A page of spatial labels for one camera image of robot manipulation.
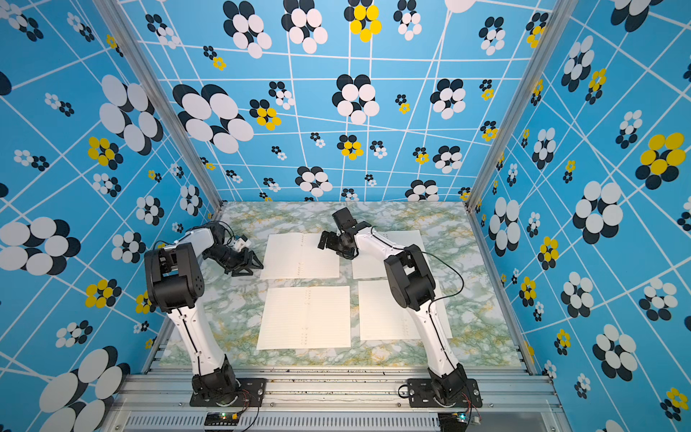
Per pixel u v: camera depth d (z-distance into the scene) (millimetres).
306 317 893
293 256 1044
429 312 609
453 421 726
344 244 790
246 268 932
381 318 871
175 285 571
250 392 733
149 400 754
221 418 722
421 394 723
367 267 985
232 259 871
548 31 720
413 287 593
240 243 959
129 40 733
